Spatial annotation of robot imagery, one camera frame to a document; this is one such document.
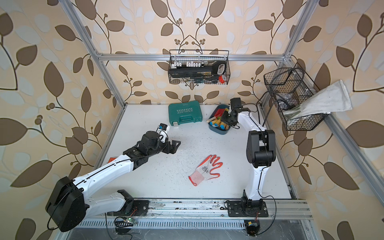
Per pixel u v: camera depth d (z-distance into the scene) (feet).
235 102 2.63
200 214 2.42
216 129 3.28
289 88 2.84
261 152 1.75
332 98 1.89
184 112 3.56
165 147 2.38
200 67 2.77
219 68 2.80
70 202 1.30
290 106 2.44
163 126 2.37
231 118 2.76
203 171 2.83
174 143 2.42
